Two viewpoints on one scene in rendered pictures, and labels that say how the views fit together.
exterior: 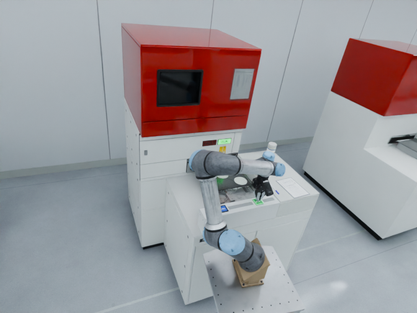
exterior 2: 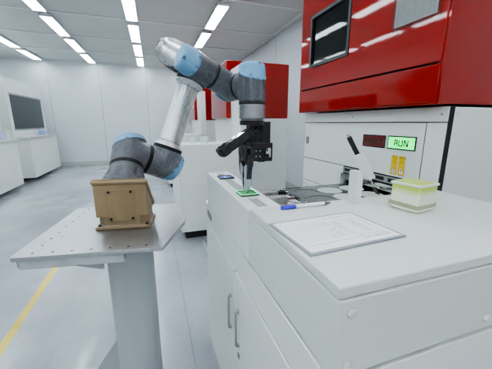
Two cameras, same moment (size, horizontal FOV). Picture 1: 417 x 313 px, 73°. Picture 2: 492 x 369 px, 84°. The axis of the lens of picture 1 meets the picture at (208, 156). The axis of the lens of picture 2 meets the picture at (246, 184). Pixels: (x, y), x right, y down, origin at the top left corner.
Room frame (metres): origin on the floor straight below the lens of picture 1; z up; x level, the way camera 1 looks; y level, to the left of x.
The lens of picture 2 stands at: (1.56, -1.15, 1.17)
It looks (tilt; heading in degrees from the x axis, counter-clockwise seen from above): 13 degrees down; 98
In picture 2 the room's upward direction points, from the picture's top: straight up
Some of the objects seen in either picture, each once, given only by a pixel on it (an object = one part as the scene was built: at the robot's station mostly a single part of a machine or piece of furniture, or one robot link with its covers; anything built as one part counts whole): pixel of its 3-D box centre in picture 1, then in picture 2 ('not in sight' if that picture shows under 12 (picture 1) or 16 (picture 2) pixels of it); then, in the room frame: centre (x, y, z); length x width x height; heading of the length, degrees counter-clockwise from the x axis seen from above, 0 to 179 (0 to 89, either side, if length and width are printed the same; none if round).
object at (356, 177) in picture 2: not in sight; (361, 176); (1.75, -0.42, 1.03); 0.06 x 0.04 x 0.13; 27
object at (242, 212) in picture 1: (239, 213); (235, 204); (1.39, -0.25, 0.89); 0.55 x 0.09 x 0.14; 117
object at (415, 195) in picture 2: not in sight; (413, 195); (1.87, -0.46, 1.00); 0.07 x 0.07 x 0.07; 36
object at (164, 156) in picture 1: (192, 153); (352, 157); (1.86, 0.13, 1.02); 0.82 x 0.03 x 0.40; 117
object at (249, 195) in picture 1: (239, 199); not in sight; (1.56, -0.26, 0.87); 0.36 x 0.08 x 0.03; 117
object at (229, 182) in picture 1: (221, 174); (346, 197); (1.79, -0.12, 0.90); 0.34 x 0.34 x 0.01; 27
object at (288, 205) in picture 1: (273, 179); (404, 247); (1.83, -0.54, 0.89); 0.62 x 0.35 x 0.14; 27
